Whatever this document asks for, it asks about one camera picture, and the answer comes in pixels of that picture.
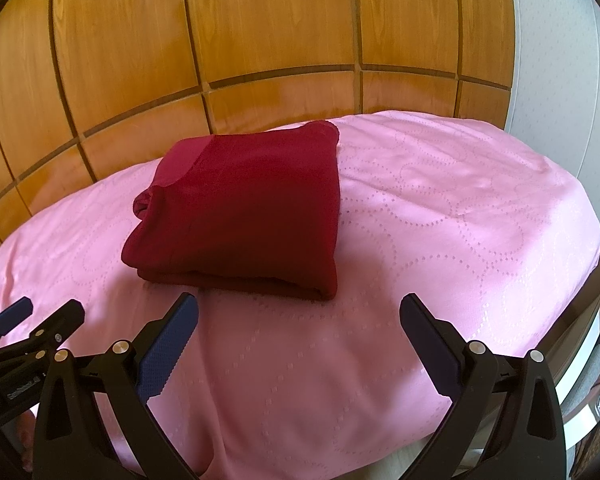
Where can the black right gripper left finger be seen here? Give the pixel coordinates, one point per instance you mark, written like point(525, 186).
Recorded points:
point(71, 441)

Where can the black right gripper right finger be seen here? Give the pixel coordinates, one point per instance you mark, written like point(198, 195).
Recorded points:
point(528, 438)

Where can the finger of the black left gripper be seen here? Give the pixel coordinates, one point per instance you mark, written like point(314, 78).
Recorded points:
point(14, 315)
point(56, 328)

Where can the dark red sweater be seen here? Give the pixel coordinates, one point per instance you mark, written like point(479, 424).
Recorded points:
point(255, 212)

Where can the left hand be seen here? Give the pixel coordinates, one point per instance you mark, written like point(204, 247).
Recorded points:
point(24, 430)

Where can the pink bed sheet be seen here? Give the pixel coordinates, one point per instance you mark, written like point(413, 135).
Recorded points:
point(489, 234)

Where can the wooden headboard panels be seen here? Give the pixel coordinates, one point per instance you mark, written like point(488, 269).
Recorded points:
point(90, 87)

